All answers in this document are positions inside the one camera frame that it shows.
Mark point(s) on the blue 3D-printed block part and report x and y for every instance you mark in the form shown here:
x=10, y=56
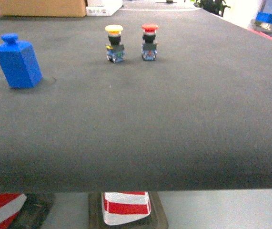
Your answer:
x=18, y=62

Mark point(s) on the red mushroom push button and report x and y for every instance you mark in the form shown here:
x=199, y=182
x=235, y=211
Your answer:
x=149, y=46

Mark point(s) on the yellow mushroom push button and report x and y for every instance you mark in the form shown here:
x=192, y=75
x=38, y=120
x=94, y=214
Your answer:
x=115, y=50

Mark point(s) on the red white striped cone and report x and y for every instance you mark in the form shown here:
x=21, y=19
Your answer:
x=120, y=208
x=10, y=205

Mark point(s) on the white box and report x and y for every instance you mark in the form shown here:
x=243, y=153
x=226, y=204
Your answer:
x=103, y=7

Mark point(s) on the potted green plant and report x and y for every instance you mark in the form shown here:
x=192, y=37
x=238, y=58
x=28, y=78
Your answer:
x=216, y=7

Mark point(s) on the large cardboard box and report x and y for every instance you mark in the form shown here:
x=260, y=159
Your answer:
x=43, y=8

